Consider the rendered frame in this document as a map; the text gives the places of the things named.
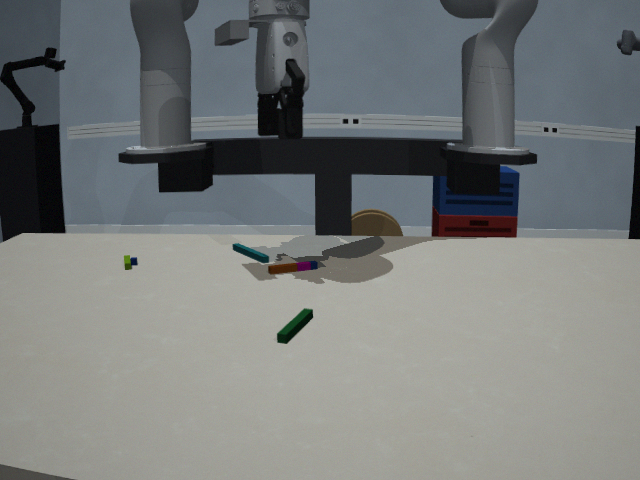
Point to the orange rod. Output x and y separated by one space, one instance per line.
282 268

